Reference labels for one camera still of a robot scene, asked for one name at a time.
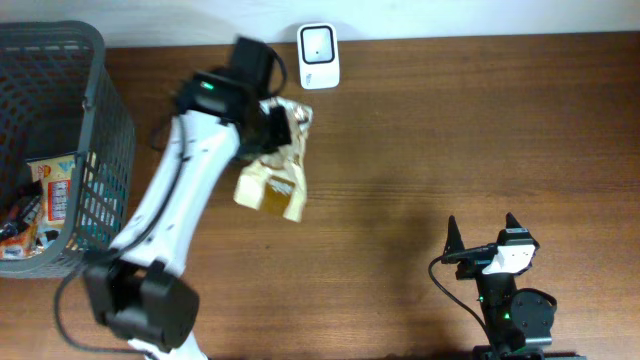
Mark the beige cookie pouch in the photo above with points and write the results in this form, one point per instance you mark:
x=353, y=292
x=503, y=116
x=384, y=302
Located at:
x=276, y=183

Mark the dark red snack packet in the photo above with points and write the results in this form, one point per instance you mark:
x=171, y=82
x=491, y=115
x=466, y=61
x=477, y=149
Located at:
x=24, y=211

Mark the yellow snack bag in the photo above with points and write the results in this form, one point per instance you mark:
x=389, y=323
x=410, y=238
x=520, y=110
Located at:
x=54, y=175

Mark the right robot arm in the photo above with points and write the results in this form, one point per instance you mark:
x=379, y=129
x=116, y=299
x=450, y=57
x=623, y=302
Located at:
x=517, y=322

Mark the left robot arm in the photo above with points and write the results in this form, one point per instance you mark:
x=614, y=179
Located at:
x=135, y=287

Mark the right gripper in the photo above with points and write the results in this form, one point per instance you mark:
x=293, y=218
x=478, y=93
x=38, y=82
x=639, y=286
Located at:
x=473, y=260

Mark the orange snack packet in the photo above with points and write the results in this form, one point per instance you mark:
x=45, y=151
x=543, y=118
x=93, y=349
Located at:
x=20, y=246

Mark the grey plastic mesh basket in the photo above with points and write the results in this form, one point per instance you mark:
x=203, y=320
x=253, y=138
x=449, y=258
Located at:
x=57, y=99

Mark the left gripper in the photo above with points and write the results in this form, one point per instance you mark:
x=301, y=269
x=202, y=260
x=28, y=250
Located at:
x=282, y=134

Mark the white barcode scanner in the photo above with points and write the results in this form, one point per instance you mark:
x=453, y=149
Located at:
x=318, y=56

